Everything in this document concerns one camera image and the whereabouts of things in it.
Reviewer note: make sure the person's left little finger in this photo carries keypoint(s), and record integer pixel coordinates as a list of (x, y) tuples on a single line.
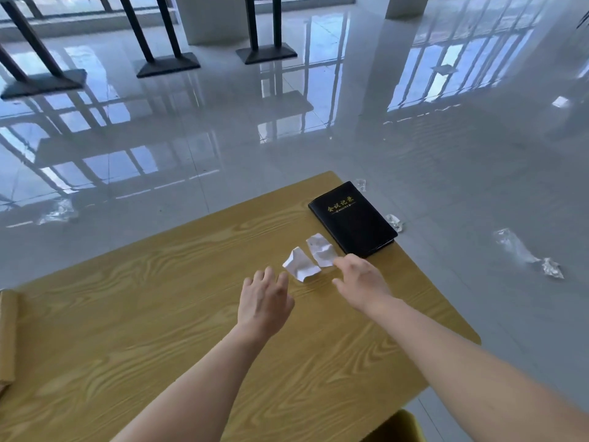
[(247, 285)]

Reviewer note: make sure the person's right forearm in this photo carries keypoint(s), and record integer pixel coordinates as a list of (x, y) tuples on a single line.
[(469, 368)]

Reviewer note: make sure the person's left hand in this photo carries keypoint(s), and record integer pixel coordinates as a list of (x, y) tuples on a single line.
[(263, 304)]

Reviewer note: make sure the black metal table stand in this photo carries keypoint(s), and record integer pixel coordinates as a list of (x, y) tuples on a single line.
[(168, 63), (267, 52), (41, 78)]

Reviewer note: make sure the person's right thumb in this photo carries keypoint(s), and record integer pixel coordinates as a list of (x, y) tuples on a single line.
[(341, 286)]

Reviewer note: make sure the person's right hand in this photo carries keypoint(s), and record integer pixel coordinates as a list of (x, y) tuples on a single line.
[(366, 285)]

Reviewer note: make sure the person's left forearm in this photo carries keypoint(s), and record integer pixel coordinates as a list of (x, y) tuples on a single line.
[(198, 391)]

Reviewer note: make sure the black notebook with gold print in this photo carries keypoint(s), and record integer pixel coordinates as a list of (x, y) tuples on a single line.
[(353, 218)]

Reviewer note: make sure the crumpled white paper piece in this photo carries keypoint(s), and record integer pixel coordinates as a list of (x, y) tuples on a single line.
[(301, 266), (321, 249)]

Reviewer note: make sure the person's left thumb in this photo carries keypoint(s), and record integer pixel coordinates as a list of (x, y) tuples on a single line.
[(290, 304)]

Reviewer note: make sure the crumpled clear plastic wrap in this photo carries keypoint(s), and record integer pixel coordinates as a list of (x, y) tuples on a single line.
[(395, 222), (57, 212), (552, 268), (360, 184), (513, 246)]

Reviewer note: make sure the person's left middle finger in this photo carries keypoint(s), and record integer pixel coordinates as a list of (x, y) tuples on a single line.
[(270, 276)]

